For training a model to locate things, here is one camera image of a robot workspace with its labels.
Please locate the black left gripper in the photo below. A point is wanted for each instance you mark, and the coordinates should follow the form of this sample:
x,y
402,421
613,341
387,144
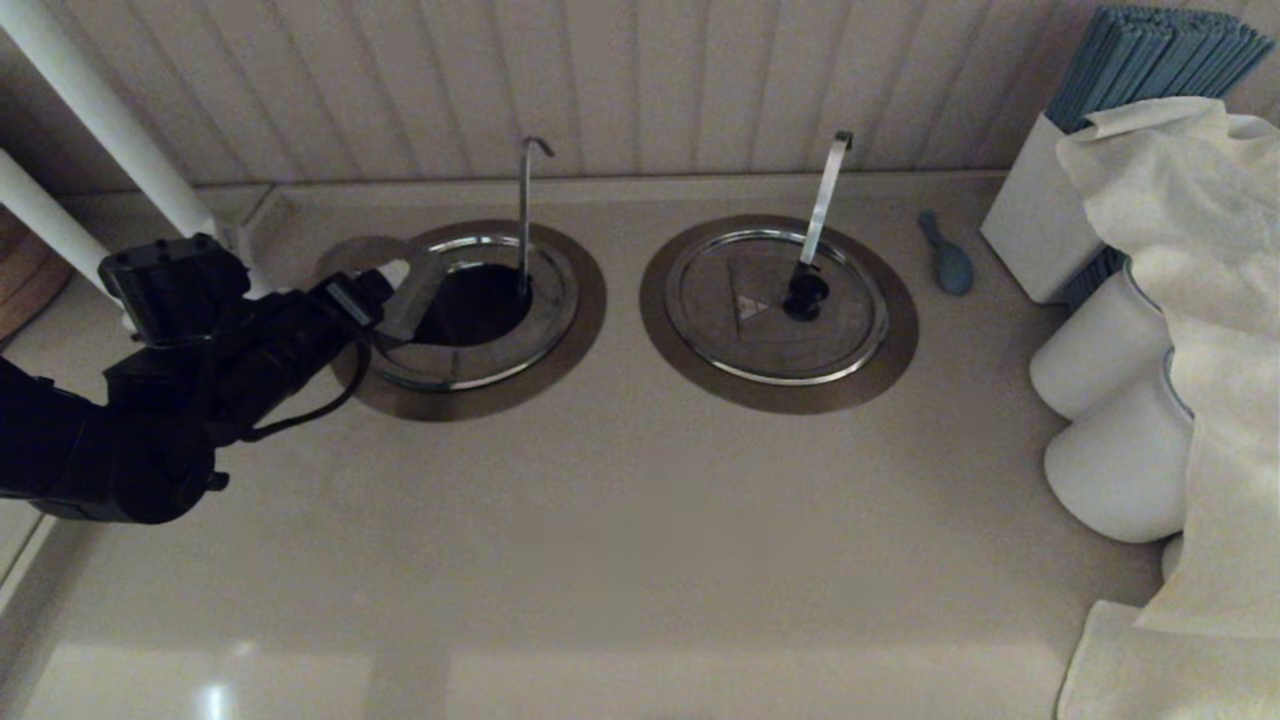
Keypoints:
x,y
300,340

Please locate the steel lid with black knob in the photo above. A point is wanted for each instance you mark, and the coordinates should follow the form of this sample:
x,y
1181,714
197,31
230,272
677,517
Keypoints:
x,y
740,330
540,340

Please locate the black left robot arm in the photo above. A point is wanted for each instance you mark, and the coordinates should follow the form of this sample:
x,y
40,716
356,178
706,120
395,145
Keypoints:
x,y
100,460

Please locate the blue plastic spoon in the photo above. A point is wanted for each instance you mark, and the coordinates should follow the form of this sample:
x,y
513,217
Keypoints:
x,y
955,270

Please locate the thick white pole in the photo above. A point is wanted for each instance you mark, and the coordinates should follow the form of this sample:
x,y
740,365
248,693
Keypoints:
x,y
90,100

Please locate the thin white pole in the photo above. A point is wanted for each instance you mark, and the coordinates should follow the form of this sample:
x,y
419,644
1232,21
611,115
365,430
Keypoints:
x,y
40,215

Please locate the brown wooden board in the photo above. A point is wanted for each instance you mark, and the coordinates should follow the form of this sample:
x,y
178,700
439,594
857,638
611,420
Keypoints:
x,y
25,280

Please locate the white rectangular holder box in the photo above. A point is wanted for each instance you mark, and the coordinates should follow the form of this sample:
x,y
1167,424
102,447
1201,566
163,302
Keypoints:
x,y
1040,230

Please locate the white ceramic jar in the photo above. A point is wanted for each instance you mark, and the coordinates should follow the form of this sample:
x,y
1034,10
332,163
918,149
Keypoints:
x,y
1170,560
1100,350
1120,470

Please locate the bundle of blue sticks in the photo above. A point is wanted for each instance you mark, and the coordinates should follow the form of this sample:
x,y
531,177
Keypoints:
x,y
1150,60

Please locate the white woven cloth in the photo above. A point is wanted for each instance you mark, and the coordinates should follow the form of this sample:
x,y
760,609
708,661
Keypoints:
x,y
1200,300

